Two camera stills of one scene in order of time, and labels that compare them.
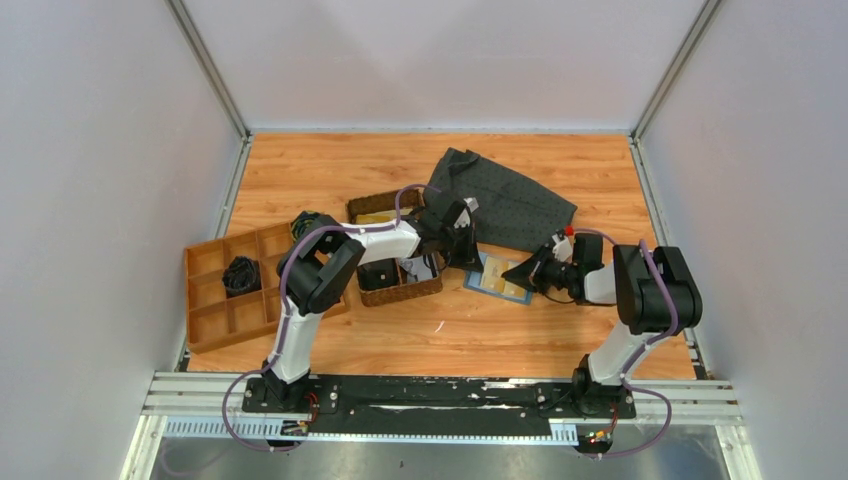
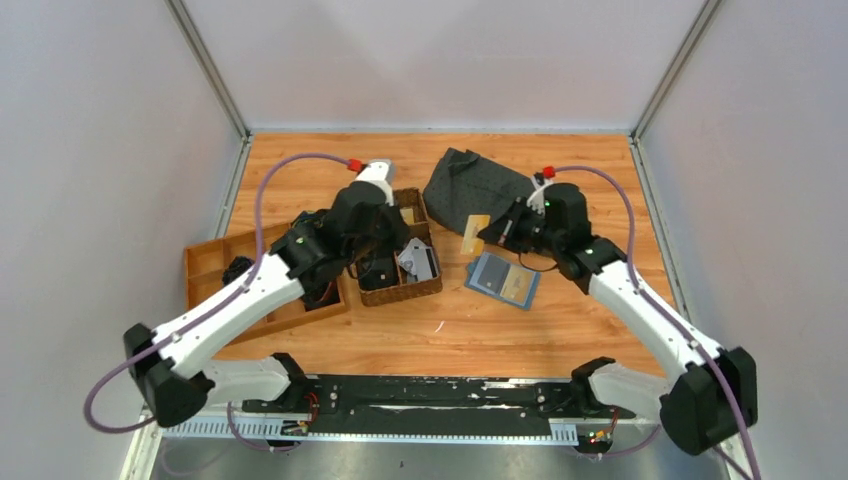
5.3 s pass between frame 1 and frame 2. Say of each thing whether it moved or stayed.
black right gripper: moved
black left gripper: moved
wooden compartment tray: stayed
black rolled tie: stayed
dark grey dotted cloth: stayed
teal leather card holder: stayed
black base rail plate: stayed
